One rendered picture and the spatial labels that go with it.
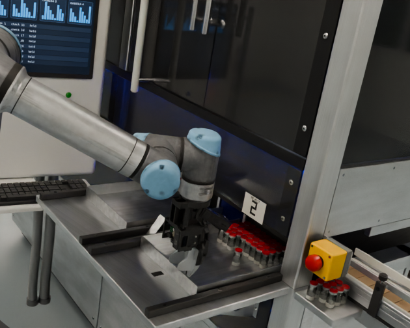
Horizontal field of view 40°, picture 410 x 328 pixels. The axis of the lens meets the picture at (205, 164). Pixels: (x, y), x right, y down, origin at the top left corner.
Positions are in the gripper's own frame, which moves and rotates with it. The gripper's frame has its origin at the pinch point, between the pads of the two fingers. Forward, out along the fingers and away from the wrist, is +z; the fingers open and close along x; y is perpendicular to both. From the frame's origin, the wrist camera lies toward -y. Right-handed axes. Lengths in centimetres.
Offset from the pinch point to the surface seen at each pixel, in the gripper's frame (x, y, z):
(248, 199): -9.7, -24.0, -11.7
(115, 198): -49.4, -6.0, 3.5
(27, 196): -69, 15, 9
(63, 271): -121, -24, 75
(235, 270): -0.7, -15.7, 3.5
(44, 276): -98, -5, 60
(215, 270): -2.7, -10.4, 3.5
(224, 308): 10.9, -3.0, 4.1
